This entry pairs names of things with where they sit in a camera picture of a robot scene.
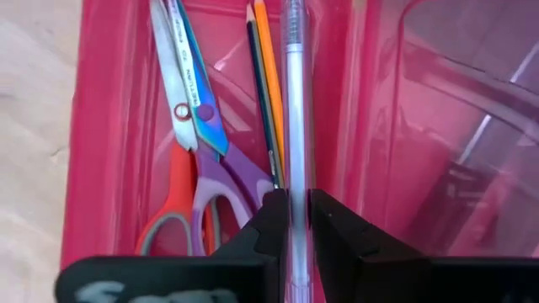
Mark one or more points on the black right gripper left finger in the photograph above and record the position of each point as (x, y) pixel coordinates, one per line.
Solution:
(273, 227)

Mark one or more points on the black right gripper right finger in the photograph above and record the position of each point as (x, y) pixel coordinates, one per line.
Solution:
(345, 244)

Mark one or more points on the orange pencil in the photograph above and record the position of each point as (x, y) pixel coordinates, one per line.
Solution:
(271, 76)

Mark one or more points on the pink plastic pencil box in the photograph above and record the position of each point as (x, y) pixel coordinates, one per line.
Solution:
(118, 126)

